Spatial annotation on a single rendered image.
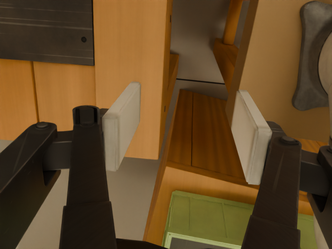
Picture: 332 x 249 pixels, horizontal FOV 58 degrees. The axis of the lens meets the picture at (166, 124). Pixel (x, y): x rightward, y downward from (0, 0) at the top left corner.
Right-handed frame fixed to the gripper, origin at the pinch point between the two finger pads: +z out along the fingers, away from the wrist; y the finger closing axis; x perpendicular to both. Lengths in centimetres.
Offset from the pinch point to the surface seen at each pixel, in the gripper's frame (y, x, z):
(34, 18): -30, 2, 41
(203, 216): 7, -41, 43
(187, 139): 2, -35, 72
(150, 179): -17, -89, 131
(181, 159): 0, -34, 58
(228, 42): 15, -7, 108
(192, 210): 4, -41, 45
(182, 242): 2, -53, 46
